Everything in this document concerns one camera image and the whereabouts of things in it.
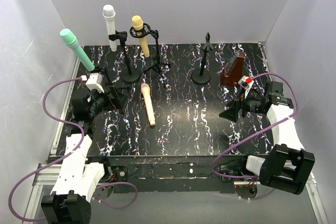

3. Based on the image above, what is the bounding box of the black tripod clip stand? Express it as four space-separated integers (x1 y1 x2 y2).
90 66 131 110

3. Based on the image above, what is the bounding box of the large yellow microphone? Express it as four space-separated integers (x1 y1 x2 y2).
130 15 150 58

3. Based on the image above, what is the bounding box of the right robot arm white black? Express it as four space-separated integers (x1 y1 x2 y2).
219 76 315 195

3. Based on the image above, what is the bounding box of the pink microphone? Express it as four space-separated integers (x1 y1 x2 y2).
141 83 155 126

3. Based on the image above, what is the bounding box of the black tripod shock mount stand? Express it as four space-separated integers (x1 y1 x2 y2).
143 23 171 89

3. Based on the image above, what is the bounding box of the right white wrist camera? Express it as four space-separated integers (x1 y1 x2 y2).
238 76 254 99

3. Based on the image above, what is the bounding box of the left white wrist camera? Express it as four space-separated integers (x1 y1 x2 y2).
80 73 105 93

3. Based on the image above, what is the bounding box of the black round base clip stand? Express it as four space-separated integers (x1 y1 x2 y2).
191 33 214 84

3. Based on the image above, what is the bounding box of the black round base holder stand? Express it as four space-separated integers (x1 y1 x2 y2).
108 31 140 83

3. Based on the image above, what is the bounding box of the green microphone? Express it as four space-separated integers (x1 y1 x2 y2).
59 28 95 71

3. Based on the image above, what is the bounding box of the white microphone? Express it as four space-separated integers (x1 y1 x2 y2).
102 4 117 52

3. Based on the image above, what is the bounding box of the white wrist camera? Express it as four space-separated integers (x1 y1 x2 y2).
80 73 105 93
238 76 254 99

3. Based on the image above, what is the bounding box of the black front mounting base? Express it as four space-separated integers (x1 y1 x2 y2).
47 154 300 194

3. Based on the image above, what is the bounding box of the brown box in holder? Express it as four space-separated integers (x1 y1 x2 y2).
220 51 245 87

